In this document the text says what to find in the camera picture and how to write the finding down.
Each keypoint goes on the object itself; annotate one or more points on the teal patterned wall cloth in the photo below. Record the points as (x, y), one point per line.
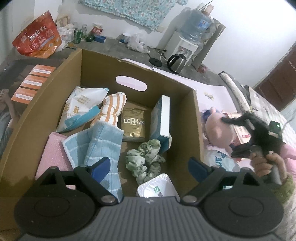
(147, 13)

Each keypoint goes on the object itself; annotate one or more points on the white blue printed bag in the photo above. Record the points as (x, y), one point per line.
(218, 158)

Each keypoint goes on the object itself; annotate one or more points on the green bottle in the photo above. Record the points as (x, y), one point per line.
(77, 36)

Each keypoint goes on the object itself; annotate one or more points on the pink plush toy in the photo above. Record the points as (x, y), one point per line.
(217, 134)

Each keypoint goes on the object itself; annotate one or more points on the cardboard box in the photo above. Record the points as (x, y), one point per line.
(65, 98)

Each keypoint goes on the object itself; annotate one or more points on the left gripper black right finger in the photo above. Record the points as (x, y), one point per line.
(199, 170)

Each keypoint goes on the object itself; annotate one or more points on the beige red paper bag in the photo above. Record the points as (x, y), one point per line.
(241, 135)

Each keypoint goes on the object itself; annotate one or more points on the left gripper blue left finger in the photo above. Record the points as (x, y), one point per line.
(100, 169)

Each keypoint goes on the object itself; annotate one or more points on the light blue towel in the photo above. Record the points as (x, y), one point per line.
(91, 145)

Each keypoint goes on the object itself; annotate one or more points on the green floral scrunchie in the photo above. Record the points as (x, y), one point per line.
(145, 162)

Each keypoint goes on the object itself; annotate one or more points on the blue water bottle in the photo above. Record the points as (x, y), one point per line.
(195, 26)

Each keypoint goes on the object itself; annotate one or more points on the white plastic bag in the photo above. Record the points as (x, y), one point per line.
(137, 43)

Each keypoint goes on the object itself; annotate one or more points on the orange striped white cloth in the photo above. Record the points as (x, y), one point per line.
(112, 107)

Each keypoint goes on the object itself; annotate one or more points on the right hand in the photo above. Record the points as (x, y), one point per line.
(263, 165)

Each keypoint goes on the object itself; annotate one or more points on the white water dispenser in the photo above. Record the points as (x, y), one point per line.
(178, 45)

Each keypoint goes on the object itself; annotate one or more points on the gold LC packet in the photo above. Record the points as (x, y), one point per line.
(134, 121)

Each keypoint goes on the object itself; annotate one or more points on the rolled beige striped blanket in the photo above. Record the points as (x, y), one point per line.
(240, 92)

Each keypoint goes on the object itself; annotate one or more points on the white yogurt cup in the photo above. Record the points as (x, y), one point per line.
(160, 186)

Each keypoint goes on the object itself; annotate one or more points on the brown wooden door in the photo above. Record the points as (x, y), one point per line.
(279, 86)

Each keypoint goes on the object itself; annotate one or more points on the white blue flat box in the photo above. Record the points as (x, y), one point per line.
(160, 123)

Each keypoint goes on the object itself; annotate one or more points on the red orange snack bag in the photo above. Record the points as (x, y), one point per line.
(39, 39)

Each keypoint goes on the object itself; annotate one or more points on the black kettle base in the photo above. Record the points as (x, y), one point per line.
(155, 62)

